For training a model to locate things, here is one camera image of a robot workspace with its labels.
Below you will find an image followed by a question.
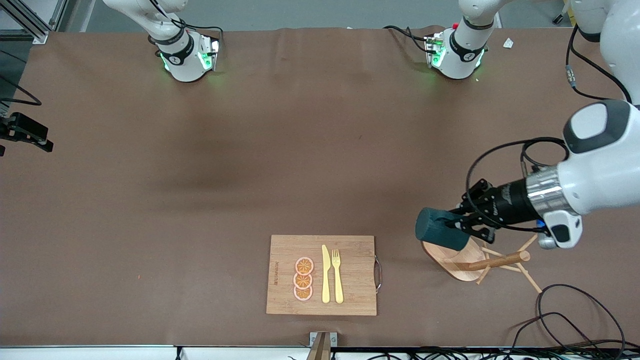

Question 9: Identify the dark green cup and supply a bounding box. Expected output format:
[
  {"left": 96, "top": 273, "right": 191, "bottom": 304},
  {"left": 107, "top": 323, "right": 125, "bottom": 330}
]
[{"left": 415, "top": 207, "right": 472, "bottom": 252}]

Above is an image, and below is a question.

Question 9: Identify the wooden mug rack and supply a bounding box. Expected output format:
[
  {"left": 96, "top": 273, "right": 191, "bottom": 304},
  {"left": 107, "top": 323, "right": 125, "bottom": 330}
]
[{"left": 421, "top": 232, "right": 543, "bottom": 294}]

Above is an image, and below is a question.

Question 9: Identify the yellow plastic fork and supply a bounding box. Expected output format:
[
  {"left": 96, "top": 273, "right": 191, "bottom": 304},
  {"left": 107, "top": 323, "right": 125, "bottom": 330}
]
[{"left": 331, "top": 249, "right": 345, "bottom": 304}]

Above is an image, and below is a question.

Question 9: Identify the yellow plastic knife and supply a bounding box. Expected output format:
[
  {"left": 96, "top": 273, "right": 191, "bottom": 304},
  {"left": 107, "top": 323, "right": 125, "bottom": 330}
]
[{"left": 321, "top": 244, "right": 332, "bottom": 304}]

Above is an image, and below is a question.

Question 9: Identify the long black looped cable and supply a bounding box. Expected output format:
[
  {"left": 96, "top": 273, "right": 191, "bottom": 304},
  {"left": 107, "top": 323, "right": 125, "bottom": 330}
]
[{"left": 537, "top": 283, "right": 626, "bottom": 358}]

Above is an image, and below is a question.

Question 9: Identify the short black looped cable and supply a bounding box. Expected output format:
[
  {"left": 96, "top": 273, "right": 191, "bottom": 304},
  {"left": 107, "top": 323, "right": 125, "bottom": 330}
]
[{"left": 510, "top": 312, "right": 626, "bottom": 352}]

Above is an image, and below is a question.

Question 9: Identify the bamboo cutting board metal handle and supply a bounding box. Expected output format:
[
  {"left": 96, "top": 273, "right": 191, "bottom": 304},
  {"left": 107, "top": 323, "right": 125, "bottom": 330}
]
[{"left": 266, "top": 235, "right": 383, "bottom": 317}]

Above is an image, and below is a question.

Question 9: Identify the thin black cable bundle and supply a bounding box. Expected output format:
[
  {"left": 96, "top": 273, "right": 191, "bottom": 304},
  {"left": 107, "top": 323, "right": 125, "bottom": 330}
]
[{"left": 287, "top": 347, "right": 640, "bottom": 360}]

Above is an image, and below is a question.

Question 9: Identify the small metal bracket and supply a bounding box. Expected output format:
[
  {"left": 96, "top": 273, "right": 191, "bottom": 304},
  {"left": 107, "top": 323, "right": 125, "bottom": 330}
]
[{"left": 310, "top": 331, "right": 338, "bottom": 349}]

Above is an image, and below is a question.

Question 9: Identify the black left arm base cable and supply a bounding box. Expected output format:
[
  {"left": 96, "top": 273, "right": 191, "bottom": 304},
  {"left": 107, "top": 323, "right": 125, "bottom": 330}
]
[{"left": 383, "top": 24, "right": 436, "bottom": 54}]

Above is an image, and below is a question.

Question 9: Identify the black arm base cable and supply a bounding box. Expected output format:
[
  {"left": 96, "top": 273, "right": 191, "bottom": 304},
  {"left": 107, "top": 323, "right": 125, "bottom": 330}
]
[
  {"left": 383, "top": 24, "right": 436, "bottom": 54},
  {"left": 150, "top": 0, "right": 224, "bottom": 56}
]

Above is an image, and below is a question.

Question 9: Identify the black right arm base cable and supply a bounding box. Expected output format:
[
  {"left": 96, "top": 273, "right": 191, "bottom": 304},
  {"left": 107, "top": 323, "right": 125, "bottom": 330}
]
[{"left": 150, "top": 0, "right": 224, "bottom": 56}]

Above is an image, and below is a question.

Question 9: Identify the brown wooden post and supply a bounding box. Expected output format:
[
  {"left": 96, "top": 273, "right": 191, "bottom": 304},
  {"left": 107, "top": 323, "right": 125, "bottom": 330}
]
[{"left": 306, "top": 332, "right": 331, "bottom": 360}]

